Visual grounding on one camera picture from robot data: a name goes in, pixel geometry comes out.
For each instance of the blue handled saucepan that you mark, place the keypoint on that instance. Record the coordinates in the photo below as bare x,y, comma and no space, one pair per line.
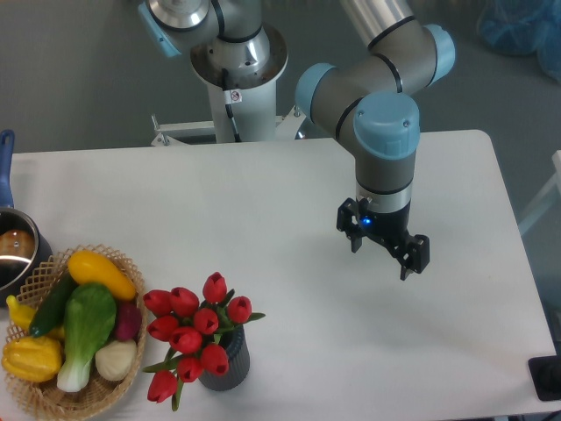
23,247

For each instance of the purple red onion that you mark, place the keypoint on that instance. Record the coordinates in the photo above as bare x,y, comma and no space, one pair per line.
128,321

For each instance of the green bok choy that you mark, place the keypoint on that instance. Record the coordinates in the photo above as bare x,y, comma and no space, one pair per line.
89,319

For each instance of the black device at table edge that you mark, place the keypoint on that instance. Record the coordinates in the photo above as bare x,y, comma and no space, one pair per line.
545,374

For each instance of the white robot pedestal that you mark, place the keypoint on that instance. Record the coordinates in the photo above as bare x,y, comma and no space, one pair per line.
241,82

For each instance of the red tulip bouquet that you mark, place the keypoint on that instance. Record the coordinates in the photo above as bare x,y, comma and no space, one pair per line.
188,323

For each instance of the dark grey ribbed vase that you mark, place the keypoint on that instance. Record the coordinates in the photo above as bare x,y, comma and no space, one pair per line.
227,363

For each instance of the white frame at right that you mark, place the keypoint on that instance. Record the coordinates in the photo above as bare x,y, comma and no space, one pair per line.
546,197

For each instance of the woven wicker basket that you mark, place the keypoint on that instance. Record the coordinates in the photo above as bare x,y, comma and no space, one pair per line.
21,400

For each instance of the dark green cucumber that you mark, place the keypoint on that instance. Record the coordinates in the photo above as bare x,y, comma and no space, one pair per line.
50,314

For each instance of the yellow bell pepper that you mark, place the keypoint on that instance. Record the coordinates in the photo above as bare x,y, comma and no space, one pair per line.
33,359

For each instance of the white garlic bulb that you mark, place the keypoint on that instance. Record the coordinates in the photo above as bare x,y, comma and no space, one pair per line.
114,361

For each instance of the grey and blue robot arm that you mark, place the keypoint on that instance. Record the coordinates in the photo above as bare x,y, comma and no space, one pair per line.
368,109

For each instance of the yellow squash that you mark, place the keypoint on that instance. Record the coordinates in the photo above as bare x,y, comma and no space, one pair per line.
86,266

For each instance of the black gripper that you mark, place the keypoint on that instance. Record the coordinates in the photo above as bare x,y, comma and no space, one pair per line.
386,229

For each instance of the small yellow gourd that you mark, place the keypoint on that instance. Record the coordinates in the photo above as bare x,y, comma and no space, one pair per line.
22,315

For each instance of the blue plastic bag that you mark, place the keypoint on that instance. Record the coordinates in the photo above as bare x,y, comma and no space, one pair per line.
521,28

